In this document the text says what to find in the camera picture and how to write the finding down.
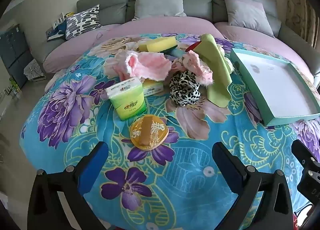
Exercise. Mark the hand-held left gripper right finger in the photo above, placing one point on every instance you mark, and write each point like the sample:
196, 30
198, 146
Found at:
226, 167

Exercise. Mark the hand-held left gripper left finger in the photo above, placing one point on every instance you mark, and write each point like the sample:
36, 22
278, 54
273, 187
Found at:
96, 162

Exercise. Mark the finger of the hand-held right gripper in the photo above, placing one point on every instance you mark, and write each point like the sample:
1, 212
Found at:
303, 152

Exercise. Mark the green tissue pack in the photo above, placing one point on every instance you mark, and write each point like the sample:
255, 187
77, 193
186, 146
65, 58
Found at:
127, 105

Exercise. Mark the teal tray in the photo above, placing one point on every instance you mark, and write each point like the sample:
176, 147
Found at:
275, 82

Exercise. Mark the leopard print scrunchie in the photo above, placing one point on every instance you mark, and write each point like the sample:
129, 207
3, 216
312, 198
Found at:
183, 90

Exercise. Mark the yellow-green tissue pack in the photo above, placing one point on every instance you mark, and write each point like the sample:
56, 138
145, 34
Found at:
152, 87

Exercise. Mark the green cloth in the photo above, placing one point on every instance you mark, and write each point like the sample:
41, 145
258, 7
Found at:
215, 70

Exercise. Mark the cream lace cloth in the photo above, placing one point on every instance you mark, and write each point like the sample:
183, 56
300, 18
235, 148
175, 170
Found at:
227, 62

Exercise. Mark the pink fluffy cloth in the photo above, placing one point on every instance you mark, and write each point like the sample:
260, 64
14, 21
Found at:
192, 60
150, 64

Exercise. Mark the light blue cloth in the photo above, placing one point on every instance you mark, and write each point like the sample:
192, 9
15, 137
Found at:
175, 54

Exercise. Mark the red object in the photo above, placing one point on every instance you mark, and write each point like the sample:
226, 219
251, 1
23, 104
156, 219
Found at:
192, 46

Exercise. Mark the yellow green sponge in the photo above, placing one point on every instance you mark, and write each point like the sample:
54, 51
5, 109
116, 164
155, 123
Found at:
157, 44

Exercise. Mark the floral blue blanket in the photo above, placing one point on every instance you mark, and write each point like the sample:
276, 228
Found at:
190, 195

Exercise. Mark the patterned gift bag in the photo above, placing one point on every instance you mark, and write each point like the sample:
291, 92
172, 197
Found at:
33, 70

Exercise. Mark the green box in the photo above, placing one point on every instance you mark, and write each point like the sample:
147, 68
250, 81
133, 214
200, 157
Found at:
14, 85

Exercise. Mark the thin loose thread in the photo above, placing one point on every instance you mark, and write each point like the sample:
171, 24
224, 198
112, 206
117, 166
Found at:
100, 34

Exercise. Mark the blue-grey cabinet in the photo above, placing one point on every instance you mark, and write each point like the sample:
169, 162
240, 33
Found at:
12, 50

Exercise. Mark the black white patterned pillow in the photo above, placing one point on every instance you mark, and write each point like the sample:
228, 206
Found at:
82, 21

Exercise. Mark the patterned curtain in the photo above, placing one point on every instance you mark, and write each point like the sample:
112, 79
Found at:
300, 8

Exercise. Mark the stack of books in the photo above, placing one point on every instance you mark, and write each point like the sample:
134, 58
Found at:
61, 18

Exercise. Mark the grey lilac pillow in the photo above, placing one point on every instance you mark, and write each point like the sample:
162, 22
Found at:
247, 12

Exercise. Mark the grey sofa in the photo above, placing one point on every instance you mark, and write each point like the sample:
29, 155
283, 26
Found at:
195, 3

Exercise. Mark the plain grey pillow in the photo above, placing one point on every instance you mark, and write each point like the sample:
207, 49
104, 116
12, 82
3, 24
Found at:
160, 0

